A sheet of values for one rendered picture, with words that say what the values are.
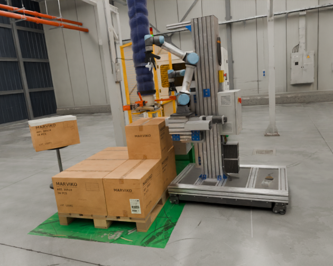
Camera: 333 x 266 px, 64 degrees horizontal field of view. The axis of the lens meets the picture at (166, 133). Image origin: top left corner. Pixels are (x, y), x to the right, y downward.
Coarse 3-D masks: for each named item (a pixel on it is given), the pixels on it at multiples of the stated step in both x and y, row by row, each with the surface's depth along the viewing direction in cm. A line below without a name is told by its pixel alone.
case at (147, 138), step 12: (144, 120) 337; (156, 120) 327; (132, 132) 307; (144, 132) 303; (156, 132) 300; (168, 132) 342; (132, 144) 310; (144, 144) 306; (156, 144) 303; (168, 144) 339; (132, 156) 313; (144, 156) 310; (156, 156) 306
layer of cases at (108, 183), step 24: (72, 168) 301; (96, 168) 293; (120, 168) 285; (144, 168) 277; (168, 168) 333; (72, 192) 275; (96, 192) 266; (120, 192) 258; (144, 192) 258; (120, 216) 264; (144, 216) 256
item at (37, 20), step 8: (8, 8) 1014; (16, 8) 1043; (8, 16) 982; (16, 16) 1007; (24, 16) 1038; (40, 16) 1154; (48, 16) 1186; (48, 24) 1153; (56, 24) 1187; (64, 24) 1234; (80, 24) 1381
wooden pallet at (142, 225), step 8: (176, 176) 365; (160, 200) 307; (152, 208) 276; (160, 208) 299; (64, 216) 285; (72, 216) 281; (80, 216) 278; (88, 216) 276; (96, 216) 272; (104, 216) 270; (112, 216) 267; (152, 216) 283; (64, 224) 287; (96, 224) 275; (104, 224) 272; (136, 224) 260; (144, 224) 258
